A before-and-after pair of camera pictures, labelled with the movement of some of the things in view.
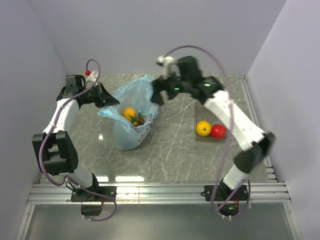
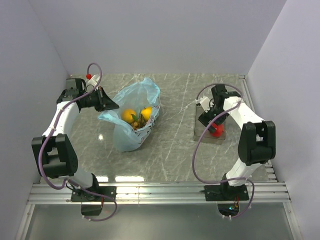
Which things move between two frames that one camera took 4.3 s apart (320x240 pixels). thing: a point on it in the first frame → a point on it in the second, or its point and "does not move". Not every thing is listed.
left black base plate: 80,195 does not move
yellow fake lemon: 203,128 → 146,112
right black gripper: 160,84 → 205,118
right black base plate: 224,193 does not move
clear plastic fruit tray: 204,114 does not move
